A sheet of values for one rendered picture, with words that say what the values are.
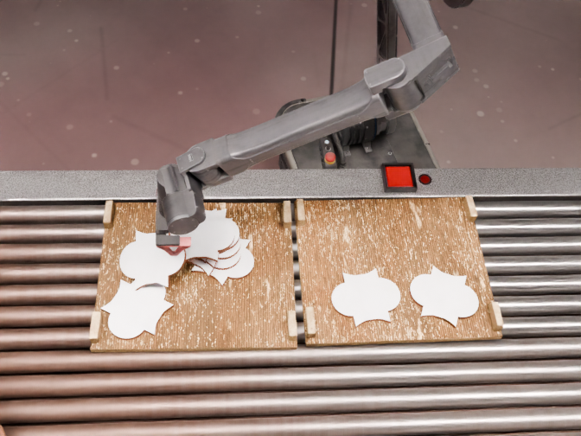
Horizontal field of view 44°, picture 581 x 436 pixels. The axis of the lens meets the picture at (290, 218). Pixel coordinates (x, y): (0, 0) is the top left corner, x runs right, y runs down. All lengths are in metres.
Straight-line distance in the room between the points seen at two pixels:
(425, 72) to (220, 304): 0.63
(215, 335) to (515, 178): 0.82
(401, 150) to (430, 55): 1.47
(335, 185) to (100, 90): 1.66
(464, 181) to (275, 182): 0.46
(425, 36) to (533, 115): 2.06
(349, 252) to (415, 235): 0.16
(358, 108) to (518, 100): 2.14
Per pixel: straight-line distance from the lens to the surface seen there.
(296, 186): 1.69
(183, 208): 1.29
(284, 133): 1.26
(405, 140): 2.71
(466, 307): 1.56
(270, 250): 1.56
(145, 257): 1.51
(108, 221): 1.59
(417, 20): 1.29
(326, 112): 1.25
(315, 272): 1.55
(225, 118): 3.01
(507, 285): 1.65
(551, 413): 1.56
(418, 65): 1.22
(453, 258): 1.62
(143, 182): 1.70
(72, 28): 3.44
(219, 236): 1.51
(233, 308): 1.50
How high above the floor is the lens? 2.29
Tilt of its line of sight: 57 degrees down
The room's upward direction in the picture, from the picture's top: 7 degrees clockwise
